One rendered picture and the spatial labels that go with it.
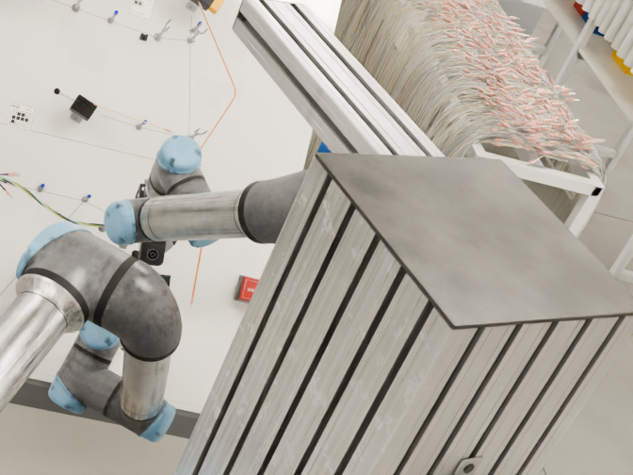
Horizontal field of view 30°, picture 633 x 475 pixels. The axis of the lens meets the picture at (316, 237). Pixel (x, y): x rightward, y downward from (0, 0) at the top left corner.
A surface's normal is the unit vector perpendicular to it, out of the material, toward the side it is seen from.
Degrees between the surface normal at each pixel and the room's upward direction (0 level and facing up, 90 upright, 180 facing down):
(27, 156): 51
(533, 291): 0
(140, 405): 115
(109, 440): 90
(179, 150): 26
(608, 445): 0
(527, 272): 0
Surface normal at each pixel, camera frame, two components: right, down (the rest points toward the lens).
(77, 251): 0.24, -0.60
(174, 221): -0.70, 0.22
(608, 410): 0.36, -0.78
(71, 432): 0.10, 0.58
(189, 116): 0.30, -0.04
